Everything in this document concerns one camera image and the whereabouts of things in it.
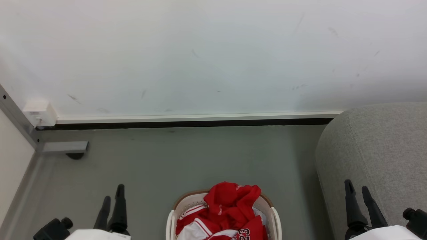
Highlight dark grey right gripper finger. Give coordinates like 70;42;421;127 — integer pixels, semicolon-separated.
362;186;389;228
344;179;368;228

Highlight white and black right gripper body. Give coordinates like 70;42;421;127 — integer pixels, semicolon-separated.
345;221;423;240

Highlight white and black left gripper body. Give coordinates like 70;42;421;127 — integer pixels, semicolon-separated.
65;222;131;240

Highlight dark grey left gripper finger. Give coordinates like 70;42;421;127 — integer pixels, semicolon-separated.
93;196;111;231
106;184;128;225

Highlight red and white jersey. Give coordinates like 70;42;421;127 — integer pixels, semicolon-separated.
175;182;269;240

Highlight grey fabric sofa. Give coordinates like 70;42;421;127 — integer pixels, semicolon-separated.
315;102;427;240

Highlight white plastic laundry basket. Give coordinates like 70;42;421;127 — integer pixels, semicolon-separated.
166;189;283;240

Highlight black baseboard strip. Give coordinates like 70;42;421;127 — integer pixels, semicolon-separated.
35;118;335;131

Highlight white wall junction box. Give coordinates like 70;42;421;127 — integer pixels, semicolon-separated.
22;101;58;128

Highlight white wall trim strip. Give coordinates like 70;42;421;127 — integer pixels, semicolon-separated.
55;111;344;125

